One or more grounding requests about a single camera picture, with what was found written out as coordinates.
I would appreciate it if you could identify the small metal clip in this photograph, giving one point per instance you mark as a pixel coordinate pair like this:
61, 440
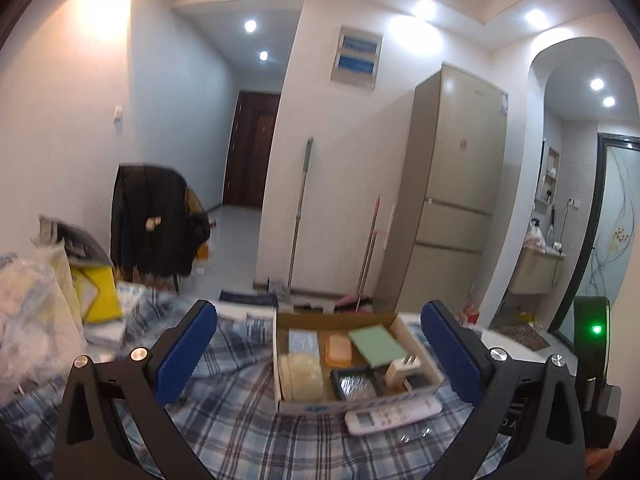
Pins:
415, 436

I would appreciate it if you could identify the dark brown door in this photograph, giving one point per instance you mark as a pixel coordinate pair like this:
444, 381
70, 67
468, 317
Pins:
250, 155

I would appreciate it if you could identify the grey electrical panel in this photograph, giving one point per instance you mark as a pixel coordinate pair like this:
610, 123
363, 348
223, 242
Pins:
356, 57

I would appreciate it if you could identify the round cream jar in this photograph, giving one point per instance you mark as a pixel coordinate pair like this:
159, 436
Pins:
300, 377

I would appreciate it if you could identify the wall niche shelf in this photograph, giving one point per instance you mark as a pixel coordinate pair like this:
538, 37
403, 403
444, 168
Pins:
549, 175

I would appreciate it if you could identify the orange floor box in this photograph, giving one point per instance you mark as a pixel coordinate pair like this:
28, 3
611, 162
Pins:
202, 251

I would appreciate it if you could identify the pink broom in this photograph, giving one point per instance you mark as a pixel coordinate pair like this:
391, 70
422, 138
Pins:
369, 245

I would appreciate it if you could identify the white light switch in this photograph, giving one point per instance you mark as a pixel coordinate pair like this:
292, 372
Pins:
118, 113

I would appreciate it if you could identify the white remote control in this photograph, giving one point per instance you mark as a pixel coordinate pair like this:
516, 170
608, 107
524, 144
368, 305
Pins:
380, 416

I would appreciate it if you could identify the patterned floor mat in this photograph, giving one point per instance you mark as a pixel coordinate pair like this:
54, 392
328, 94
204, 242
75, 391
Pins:
522, 337

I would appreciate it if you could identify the grey blue packet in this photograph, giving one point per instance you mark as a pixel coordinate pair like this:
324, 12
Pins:
304, 342

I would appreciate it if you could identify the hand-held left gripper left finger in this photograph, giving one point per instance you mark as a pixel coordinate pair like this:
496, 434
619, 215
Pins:
185, 355

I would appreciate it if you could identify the beige refrigerator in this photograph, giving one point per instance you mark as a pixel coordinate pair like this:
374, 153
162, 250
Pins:
450, 185

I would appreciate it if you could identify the black jacket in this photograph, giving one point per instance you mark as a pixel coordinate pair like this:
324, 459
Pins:
150, 220

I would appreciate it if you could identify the wooden chair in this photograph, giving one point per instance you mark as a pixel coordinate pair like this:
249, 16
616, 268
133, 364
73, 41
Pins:
193, 202

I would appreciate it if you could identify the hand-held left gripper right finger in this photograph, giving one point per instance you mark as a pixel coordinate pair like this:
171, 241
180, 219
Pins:
452, 355

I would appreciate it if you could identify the dark blue cloth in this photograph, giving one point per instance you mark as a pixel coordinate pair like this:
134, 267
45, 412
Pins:
250, 299

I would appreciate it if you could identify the green card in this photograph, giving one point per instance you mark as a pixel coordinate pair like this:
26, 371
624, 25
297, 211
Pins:
375, 345

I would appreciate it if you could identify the clear plastic bag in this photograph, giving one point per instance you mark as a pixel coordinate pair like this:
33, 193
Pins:
35, 330

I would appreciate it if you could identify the pink cloth bundle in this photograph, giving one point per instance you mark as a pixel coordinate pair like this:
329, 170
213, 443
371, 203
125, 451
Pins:
535, 237

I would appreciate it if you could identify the white flat box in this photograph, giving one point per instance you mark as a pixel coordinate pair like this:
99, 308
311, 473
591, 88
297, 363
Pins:
106, 335

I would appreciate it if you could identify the white power adapter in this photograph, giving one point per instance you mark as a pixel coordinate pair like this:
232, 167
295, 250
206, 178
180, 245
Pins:
397, 372

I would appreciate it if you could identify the black tray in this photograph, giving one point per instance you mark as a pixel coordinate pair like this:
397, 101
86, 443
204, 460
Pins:
357, 385

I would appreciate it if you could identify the frosted glass door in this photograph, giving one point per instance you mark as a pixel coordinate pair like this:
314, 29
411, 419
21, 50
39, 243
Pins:
615, 220

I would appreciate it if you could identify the wash basin cabinet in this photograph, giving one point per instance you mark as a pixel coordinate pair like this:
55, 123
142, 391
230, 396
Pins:
535, 270

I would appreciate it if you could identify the yellow package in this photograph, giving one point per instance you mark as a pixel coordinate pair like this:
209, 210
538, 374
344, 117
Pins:
97, 295

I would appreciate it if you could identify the red cardboard box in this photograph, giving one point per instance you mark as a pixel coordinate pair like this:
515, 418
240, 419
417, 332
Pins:
471, 314

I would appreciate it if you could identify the white wall outlet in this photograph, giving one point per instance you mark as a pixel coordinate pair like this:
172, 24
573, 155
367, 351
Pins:
573, 203

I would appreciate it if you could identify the blue plaid cloth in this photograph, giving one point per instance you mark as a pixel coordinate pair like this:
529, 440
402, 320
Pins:
280, 450

